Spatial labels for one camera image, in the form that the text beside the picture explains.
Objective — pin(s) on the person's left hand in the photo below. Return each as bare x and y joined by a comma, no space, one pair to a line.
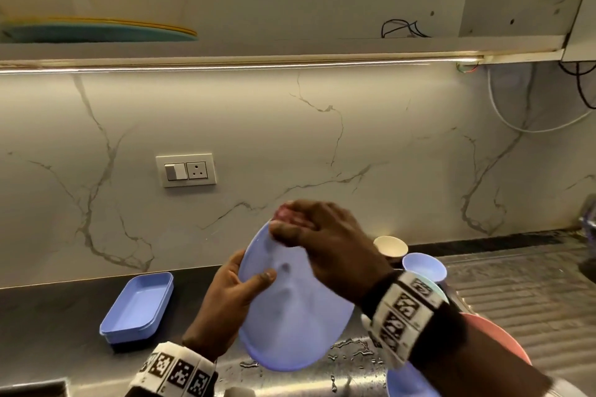
219,313

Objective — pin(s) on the person's right hand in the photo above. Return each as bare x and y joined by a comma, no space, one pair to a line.
344,252

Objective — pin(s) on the small cream bowl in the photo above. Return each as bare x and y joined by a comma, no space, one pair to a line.
390,245

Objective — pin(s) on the red checkered cloth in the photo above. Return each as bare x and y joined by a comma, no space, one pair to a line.
284,214

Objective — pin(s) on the light blue plate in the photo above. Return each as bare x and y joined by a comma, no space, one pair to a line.
293,317

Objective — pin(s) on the small blue bowl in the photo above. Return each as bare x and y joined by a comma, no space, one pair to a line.
426,266

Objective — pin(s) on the teal bowl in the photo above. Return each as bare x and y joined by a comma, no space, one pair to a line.
441,292

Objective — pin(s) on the large blue bowl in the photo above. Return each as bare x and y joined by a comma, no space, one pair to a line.
405,385

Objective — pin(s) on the pink bowl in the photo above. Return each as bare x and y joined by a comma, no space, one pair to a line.
498,331

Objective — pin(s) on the yellow plate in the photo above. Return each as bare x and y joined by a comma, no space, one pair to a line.
139,23
116,20

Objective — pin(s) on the teal plate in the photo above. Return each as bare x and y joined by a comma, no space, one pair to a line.
93,33

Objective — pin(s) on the person's right forearm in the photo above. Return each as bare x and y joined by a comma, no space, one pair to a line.
484,364

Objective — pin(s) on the left wrist marker band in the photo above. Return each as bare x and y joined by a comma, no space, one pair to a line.
172,371

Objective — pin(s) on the wrist marker band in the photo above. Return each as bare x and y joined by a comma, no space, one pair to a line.
409,313
172,371

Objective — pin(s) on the blue rectangular tray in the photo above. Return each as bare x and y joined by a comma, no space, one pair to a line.
135,303

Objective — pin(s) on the right wrist marker band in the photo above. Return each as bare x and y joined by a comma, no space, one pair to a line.
409,313

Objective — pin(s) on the steel sink with drainboard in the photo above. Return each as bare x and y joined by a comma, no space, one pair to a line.
521,289

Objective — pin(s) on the LED light strip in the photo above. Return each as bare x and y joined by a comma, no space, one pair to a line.
233,65

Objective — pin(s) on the steel faucet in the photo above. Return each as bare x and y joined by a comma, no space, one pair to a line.
589,220

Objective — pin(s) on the striped shirt sleeve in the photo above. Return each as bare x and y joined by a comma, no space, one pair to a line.
570,387

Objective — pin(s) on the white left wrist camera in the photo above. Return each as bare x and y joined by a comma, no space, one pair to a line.
240,393

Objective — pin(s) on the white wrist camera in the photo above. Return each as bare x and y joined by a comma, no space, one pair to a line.
240,393
389,357

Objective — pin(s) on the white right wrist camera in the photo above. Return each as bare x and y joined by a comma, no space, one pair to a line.
389,357

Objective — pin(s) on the white wall switch socket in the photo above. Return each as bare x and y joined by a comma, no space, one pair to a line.
205,171

